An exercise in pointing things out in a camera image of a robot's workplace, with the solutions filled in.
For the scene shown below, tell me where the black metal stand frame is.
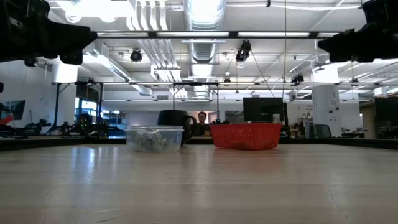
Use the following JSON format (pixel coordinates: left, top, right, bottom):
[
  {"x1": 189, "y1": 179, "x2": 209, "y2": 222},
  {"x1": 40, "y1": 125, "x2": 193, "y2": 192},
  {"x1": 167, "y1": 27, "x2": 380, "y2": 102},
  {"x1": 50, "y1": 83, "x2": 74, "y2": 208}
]
[{"x1": 51, "y1": 81, "x2": 105, "y2": 138}]

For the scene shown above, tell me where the black computer monitor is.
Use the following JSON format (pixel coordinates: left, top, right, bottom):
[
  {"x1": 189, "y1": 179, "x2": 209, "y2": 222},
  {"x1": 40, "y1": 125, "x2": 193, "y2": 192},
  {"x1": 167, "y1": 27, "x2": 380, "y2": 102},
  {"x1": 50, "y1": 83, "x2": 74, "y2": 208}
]
[{"x1": 243, "y1": 97, "x2": 289, "y2": 124}]

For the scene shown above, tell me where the person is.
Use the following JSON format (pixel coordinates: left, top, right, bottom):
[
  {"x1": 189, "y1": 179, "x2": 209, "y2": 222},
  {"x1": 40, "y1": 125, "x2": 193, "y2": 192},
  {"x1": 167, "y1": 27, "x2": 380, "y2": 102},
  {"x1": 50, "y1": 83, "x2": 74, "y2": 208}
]
[{"x1": 195, "y1": 111, "x2": 213, "y2": 137}]

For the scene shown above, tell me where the white square column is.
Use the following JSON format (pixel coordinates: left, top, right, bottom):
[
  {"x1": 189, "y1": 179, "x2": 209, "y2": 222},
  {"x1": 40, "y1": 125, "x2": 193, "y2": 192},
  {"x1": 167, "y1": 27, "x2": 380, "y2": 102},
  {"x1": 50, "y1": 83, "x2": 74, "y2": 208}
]
[{"x1": 312, "y1": 85, "x2": 343, "y2": 138}]

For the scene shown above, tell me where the black table edge rail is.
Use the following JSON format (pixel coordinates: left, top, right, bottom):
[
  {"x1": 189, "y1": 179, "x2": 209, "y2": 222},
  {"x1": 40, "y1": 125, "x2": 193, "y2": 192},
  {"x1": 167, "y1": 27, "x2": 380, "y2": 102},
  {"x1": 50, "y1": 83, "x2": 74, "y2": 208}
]
[{"x1": 0, "y1": 136, "x2": 398, "y2": 151}]

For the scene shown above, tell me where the red background object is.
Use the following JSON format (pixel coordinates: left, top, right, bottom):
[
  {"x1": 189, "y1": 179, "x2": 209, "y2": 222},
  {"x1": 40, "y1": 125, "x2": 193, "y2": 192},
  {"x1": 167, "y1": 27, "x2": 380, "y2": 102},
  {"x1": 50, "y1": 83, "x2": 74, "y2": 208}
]
[{"x1": 0, "y1": 114, "x2": 15, "y2": 126}]

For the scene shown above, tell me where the red plastic slotted basket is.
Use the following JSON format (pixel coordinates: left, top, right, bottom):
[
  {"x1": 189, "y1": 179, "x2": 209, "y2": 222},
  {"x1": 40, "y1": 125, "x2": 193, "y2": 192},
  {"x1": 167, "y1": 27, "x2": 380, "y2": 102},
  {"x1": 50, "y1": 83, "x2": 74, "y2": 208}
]
[{"x1": 210, "y1": 123, "x2": 283, "y2": 151}]

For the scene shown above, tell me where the black overhead hanging camera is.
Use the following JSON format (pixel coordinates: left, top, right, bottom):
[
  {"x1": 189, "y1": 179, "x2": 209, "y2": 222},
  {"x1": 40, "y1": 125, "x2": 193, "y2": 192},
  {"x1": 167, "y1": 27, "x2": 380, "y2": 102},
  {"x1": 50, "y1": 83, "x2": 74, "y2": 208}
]
[{"x1": 234, "y1": 39, "x2": 252, "y2": 63}]

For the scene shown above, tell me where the silver ceiling air duct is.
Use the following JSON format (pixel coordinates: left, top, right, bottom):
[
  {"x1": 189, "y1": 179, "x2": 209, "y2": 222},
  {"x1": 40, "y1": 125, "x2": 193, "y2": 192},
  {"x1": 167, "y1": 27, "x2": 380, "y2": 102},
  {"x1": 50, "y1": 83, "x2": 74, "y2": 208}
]
[{"x1": 183, "y1": 0, "x2": 227, "y2": 63}]

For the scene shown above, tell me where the dark wall screen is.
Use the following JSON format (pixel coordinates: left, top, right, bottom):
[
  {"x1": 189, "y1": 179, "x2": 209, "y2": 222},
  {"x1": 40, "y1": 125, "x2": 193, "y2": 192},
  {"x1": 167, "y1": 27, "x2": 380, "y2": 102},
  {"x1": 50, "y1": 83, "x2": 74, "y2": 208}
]
[{"x1": 0, "y1": 100, "x2": 26, "y2": 121}]

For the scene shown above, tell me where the clear plastic food container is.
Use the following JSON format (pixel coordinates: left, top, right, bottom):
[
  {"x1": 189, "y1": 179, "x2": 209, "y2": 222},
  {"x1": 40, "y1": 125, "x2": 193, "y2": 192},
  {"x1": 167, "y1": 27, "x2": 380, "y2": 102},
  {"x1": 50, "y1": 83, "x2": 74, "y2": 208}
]
[{"x1": 124, "y1": 125, "x2": 185, "y2": 153}]

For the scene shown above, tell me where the grey office chair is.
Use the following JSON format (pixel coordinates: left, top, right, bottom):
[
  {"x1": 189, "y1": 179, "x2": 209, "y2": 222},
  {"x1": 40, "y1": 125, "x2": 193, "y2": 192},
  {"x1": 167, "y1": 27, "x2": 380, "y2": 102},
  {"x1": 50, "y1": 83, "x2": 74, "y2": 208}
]
[{"x1": 313, "y1": 124, "x2": 333, "y2": 138}]

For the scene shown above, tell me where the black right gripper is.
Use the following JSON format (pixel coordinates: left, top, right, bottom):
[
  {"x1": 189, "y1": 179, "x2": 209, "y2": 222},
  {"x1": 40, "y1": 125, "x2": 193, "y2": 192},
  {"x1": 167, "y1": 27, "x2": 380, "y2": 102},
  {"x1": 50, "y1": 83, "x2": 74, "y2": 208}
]
[{"x1": 317, "y1": 0, "x2": 398, "y2": 63}]

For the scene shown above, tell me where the silver horizontal rail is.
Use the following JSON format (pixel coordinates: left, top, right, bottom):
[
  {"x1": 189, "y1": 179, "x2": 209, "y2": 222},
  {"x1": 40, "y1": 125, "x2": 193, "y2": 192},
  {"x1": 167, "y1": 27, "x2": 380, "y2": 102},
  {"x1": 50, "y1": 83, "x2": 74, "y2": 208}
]
[{"x1": 102, "y1": 82, "x2": 398, "y2": 86}]

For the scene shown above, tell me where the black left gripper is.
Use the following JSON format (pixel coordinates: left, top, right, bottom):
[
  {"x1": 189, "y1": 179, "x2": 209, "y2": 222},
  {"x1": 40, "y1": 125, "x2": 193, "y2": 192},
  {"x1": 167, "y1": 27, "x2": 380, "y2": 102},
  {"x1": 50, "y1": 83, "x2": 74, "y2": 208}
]
[{"x1": 0, "y1": 0, "x2": 98, "y2": 67}]

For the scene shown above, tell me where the black mug green inside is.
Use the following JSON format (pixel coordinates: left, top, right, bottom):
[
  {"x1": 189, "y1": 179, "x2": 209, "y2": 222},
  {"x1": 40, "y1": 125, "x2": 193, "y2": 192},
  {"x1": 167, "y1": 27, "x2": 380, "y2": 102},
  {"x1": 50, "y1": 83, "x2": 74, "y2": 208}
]
[{"x1": 157, "y1": 109, "x2": 198, "y2": 146}]

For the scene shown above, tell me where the black overhead light beam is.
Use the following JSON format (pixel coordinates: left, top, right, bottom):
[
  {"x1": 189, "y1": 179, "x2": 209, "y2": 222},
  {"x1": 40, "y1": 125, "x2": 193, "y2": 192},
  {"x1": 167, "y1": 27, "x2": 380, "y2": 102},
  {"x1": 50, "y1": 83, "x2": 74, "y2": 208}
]
[{"x1": 96, "y1": 30, "x2": 340, "y2": 39}]

